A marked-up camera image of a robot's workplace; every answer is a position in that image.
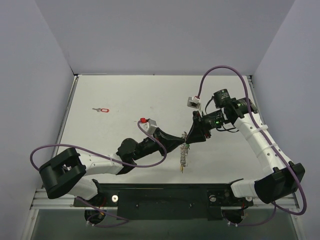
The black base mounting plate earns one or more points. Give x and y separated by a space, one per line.
170 201

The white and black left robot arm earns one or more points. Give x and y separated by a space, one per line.
70 172

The key with red tag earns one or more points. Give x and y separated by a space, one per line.
101 110

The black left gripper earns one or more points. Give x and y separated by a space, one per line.
159 140

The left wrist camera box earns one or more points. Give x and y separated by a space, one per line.
148 125

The silver metal keyring disc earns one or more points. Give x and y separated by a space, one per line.
184 151

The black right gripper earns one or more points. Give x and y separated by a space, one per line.
200 125

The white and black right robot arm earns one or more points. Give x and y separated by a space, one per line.
281 175

